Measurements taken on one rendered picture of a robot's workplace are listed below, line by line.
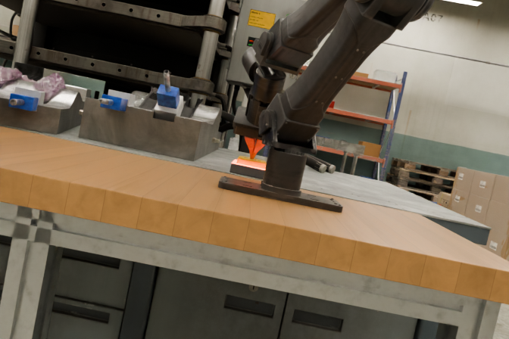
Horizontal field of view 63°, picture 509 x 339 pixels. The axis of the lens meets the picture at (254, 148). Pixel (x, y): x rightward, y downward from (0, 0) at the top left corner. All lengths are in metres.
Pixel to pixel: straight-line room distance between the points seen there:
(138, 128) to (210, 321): 0.45
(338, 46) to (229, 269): 0.32
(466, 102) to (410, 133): 1.12
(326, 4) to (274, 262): 0.37
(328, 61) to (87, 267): 0.70
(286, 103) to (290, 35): 0.12
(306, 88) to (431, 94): 7.47
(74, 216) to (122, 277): 0.49
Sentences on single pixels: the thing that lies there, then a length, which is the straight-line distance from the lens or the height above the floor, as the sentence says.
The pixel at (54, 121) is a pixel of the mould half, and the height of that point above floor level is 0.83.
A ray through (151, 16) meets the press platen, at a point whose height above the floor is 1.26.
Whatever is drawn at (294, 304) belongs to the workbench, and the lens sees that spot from 0.97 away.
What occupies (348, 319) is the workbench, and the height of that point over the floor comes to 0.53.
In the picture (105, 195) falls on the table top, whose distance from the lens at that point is 0.50.
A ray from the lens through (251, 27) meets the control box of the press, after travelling 1.82.
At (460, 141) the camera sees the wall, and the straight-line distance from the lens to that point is 8.21.
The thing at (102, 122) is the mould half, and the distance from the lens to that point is 0.96.
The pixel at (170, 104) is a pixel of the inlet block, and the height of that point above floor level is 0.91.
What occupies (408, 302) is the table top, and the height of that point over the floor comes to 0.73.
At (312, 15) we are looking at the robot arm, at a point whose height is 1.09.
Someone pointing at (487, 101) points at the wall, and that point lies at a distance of 8.41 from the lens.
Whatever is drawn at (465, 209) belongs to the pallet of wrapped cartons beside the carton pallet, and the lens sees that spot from 5.09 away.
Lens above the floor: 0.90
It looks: 3 degrees down
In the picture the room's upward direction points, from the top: 12 degrees clockwise
